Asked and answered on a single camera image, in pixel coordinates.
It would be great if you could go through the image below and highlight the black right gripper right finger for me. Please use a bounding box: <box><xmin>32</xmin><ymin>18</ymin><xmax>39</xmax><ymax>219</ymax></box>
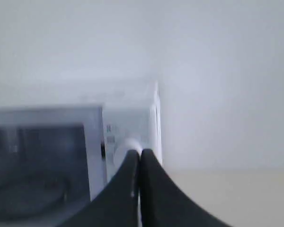
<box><xmin>140</xmin><ymin>149</ymin><xmax>229</xmax><ymax>227</ymax></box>

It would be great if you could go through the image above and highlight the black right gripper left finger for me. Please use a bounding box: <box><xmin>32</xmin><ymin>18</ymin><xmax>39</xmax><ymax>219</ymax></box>
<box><xmin>59</xmin><ymin>150</ymin><xmax>140</xmax><ymax>227</ymax></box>

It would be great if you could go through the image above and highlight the white microwave door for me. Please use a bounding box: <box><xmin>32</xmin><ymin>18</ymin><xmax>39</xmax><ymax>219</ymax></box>
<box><xmin>0</xmin><ymin>106</ymin><xmax>106</xmax><ymax>227</ymax></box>

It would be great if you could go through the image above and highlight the white upper microwave knob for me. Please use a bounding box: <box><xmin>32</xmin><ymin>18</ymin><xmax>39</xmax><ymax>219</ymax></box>
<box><xmin>113</xmin><ymin>138</ymin><xmax>143</xmax><ymax>169</ymax></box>

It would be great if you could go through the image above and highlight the white microwave oven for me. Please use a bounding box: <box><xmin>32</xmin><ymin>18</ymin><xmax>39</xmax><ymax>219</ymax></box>
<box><xmin>80</xmin><ymin>80</ymin><xmax>165</xmax><ymax>197</ymax></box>

